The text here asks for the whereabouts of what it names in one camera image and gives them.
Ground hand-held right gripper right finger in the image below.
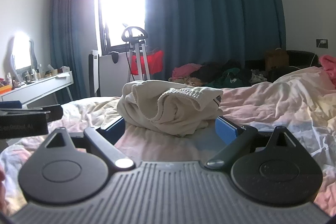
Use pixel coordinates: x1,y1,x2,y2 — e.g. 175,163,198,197
205,116,297,169

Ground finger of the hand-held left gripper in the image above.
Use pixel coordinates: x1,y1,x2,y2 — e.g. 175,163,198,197
0,105,63,122
0,100,22,110

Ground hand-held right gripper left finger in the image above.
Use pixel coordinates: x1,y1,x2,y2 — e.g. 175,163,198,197
45,116,136,171

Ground cream white pants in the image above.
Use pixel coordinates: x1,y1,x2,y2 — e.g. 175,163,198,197
117,80,224,138

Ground pile of dark clothes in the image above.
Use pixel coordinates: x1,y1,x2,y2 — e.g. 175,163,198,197
190,59,269,88

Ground white dressing table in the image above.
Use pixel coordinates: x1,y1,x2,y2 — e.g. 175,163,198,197
0,70,74,109

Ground row of cosmetic bottles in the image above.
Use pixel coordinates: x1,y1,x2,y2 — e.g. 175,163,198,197
0,63,69,90

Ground green garment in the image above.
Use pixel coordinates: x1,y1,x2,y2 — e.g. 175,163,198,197
209,68,241,88

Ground white flat panel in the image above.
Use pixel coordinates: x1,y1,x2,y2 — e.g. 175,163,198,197
88,49,132,98

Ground pale pink bed blanket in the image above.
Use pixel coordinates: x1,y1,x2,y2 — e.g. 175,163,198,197
0,67,336,215

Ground vanity mirror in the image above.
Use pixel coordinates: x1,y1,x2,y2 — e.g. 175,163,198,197
10,31,39,73

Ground crumpled pink garment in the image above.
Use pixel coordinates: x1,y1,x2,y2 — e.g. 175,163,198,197
172,63,204,79

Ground red cloth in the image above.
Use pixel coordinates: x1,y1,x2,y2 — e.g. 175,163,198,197
130,49,165,76

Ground narrow blue curtain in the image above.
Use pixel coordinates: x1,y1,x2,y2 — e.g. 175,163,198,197
49,0,106,102

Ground black armchair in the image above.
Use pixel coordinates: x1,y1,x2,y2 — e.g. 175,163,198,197
268,50,320,83

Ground wide blue curtain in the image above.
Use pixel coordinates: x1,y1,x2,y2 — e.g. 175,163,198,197
141,0,287,89

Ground bright pink cloth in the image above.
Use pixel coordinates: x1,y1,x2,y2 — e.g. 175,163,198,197
318,54,336,88

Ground dark framed window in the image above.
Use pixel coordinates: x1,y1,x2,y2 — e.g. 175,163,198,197
97,0,148,54

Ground white charging cable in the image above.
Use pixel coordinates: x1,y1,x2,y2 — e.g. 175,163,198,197
309,42,323,67

